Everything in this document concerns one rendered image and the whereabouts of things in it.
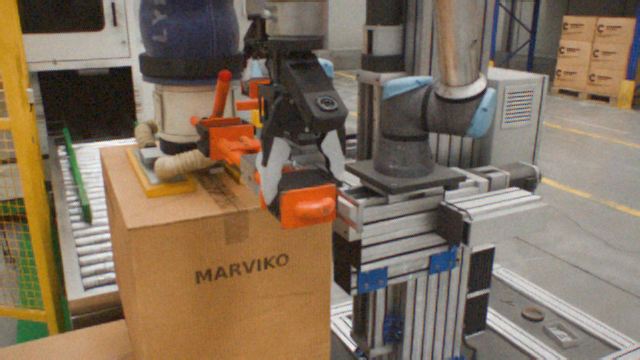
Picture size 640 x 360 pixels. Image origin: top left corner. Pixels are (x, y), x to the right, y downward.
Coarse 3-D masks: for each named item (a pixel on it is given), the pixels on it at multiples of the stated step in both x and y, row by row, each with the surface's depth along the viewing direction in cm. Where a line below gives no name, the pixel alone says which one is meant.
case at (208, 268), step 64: (128, 192) 111; (192, 192) 111; (128, 256) 100; (192, 256) 100; (256, 256) 106; (320, 256) 113; (128, 320) 130; (192, 320) 104; (256, 320) 111; (320, 320) 118
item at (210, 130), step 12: (204, 120) 103; (216, 120) 104; (228, 120) 105; (240, 120) 106; (204, 132) 97; (216, 132) 97; (228, 132) 98; (240, 132) 98; (252, 132) 100; (204, 144) 100; (216, 156) 98
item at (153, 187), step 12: (156, 144) 129; (132, 156) 129; (144, 168) 118; (144, 180) 112; (156, 180) 111; (168, 180) 111; (180, 180) 112; (192, 180) 113; (144, 192) 109; (156, 192) 108; (168, 192) 109; (180, 192) 110
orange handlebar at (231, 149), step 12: (240, 108) 131; (252, 108) 132; (192, 120) 113; (216, 144) 97; (228, 144) 92; (240, 144) 92; (252, 144) 92; (228, 156) 91; (288, 168) 80; (300, 204) 67; (312, 204) 67; (324, 204) 67; (300, 216) 67; (312, 216) 67
